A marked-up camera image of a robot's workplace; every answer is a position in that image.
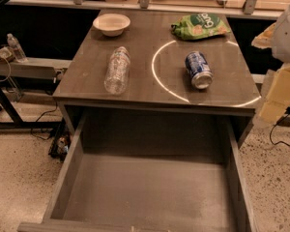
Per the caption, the open grey top drawer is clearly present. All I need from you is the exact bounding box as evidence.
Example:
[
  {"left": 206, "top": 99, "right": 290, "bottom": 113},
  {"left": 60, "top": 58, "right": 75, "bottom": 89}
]
[{"left": 17, "top": 109, "right": 258, "bottom": 232}]

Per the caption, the grey metal side bench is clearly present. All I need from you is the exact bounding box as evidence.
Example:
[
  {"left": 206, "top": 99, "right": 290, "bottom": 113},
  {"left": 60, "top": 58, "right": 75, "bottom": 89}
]
[{"left": 0, "top": 58, "right": 71, "bottom": 130}]

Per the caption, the blue soda can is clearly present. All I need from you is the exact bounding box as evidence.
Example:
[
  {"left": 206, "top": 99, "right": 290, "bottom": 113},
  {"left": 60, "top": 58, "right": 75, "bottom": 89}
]
[{"left": 185, "top": 51, "right": 214, "bottom": 90}]

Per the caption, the white paper bowl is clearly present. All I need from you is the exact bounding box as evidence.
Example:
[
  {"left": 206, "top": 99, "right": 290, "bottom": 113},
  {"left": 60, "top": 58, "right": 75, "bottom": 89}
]
[{"left": 93, "top": 14, "right": 131, "bottom": 37}]

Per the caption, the grey wooden drawer cabinet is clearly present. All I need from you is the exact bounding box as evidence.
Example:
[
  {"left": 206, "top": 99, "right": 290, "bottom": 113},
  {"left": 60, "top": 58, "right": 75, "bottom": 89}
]
[{"left": 54, "top": 10, "right": 261, "bottom": 144}]

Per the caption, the black floor cable right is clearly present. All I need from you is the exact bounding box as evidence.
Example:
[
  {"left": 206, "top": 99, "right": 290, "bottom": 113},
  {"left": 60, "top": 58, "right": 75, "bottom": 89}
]
[{"left": 269, "top": 104, "right": 290, "bottom": 152}]

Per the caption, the black floor cable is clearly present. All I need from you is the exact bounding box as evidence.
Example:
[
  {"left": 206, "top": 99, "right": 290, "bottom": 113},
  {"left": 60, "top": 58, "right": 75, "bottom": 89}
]
[
  {"left": 29, "top": 101, "right": 61, "bottom": 141},
  {"left": 269, "top": 104, "right": 290, "bottom": 152}
]

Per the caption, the black floor cable left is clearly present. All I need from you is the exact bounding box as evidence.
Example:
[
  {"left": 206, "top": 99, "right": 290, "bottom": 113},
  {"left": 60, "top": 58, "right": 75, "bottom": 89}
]
[{"left": 29, "top": 101, "right": 61, "bottom": 141}]

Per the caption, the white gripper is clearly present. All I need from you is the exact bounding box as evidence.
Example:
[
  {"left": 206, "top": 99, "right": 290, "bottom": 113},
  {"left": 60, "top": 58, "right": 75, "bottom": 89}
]
[{"left": 251, "top": 5, "right": 290, "bottom": 124}]

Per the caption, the small water bottle on bench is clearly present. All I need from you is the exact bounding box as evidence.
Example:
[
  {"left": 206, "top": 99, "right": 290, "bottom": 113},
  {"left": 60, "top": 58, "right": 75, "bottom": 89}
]
[{"left": 7, "top": 33, "right": 27, "bottom": 63}]

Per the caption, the green rice chip bag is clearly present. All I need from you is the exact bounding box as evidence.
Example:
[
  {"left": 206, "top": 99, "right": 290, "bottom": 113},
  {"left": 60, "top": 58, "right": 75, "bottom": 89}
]
[{"left": 171, "top": 13, "right": 230, "bottom": 41}]

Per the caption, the clear plastic water bottle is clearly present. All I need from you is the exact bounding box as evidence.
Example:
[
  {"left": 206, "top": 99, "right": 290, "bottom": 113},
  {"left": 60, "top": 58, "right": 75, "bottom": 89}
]
[{"left": 104, "top": 46, "right": 131, "bottom": 95}]

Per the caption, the white device on bench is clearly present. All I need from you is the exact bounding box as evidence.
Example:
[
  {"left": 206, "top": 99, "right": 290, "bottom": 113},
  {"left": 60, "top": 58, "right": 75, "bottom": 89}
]
[{"left": 0, "top": 44, "right": 15, "bottom": 62}]

